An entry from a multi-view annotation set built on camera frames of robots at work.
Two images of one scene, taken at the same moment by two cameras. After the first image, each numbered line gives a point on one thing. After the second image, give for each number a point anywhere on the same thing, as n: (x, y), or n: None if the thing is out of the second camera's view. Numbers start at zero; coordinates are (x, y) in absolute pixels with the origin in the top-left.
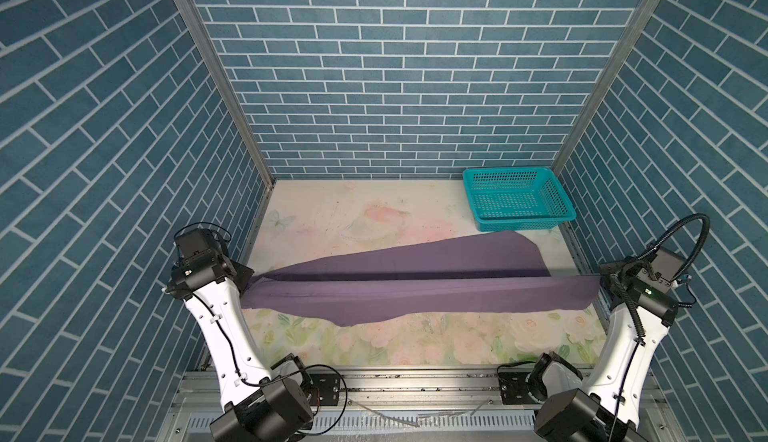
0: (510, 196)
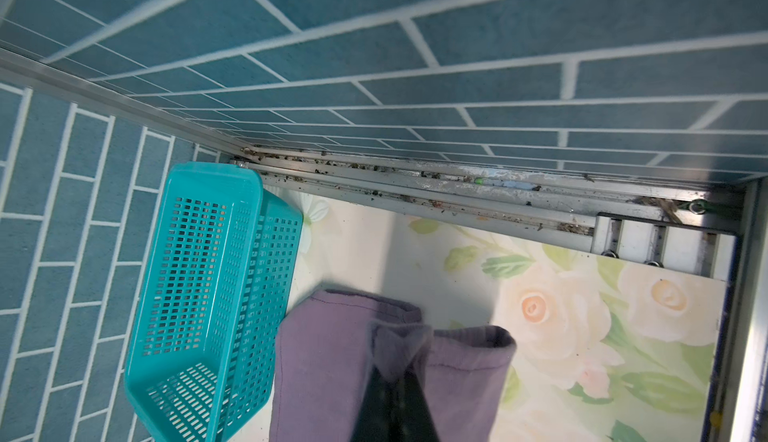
0: (218, 256)
